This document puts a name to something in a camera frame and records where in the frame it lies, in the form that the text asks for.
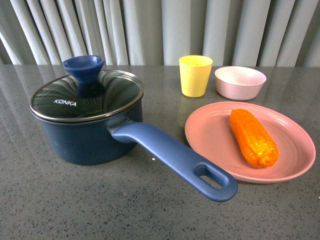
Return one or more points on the glass lid with blue knob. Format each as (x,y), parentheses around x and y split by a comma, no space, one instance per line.
(87,93)

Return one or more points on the orange corn cob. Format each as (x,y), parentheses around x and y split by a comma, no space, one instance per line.
(256,145)

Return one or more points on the pink plate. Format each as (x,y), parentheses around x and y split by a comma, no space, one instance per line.
(208,132)

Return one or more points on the yellow plastic cup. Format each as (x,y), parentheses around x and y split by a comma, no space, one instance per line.
(194,74)

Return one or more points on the dark blue saucepan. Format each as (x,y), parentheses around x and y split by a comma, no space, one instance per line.
(107,139)

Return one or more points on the small pink bowl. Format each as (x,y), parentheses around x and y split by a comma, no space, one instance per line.
(239,83)

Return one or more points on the grey pleated curtain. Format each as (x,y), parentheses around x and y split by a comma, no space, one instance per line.
(264,33)

